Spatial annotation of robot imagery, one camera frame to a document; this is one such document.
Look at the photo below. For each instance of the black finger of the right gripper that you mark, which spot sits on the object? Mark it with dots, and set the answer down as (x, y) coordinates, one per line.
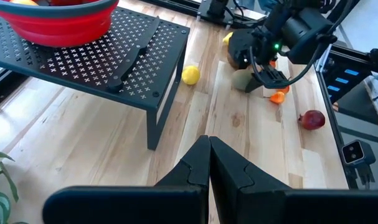
(254, 84)

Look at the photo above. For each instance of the brown kiwi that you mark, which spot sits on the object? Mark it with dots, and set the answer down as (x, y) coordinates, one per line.
(231, 62)

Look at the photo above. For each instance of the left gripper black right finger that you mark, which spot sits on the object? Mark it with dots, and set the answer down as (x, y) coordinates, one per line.
(300, 208)

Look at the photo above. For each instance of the small orange pear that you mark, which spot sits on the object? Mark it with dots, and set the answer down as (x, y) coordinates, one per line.
(277, 97)

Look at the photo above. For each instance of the grey table-level camera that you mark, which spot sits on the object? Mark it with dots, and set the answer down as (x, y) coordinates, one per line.
(353, 152)

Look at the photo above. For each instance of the red collapsible colander grey rim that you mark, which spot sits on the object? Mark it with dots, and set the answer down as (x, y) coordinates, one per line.
(61, 31)

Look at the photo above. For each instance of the small red round fruit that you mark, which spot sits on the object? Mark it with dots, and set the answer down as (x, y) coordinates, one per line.
(284, 89)

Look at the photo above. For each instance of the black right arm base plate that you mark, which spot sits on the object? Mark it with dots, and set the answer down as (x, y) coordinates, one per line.
(216, 9)

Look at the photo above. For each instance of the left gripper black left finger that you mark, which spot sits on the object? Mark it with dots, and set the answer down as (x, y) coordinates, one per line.
(129, 205)

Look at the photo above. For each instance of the black perforated metal shelf rack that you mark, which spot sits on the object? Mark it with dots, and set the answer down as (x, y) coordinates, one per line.
(83, 62)

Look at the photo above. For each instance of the small orange-red round fruit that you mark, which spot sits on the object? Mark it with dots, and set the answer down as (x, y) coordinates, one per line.
(272, 63)

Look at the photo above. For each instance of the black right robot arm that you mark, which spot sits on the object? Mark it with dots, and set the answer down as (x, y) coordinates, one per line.
(307, 34)

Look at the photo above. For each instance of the black computer case blue lights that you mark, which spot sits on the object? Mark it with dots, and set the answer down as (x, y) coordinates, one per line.
(344, 77)

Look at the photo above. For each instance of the green kiwi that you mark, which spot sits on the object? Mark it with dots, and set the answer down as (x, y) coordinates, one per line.
(240, 79)

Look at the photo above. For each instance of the yellow lemon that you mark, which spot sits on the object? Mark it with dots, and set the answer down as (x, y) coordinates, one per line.
(23, 2)
(190, 75)
(227, 39)

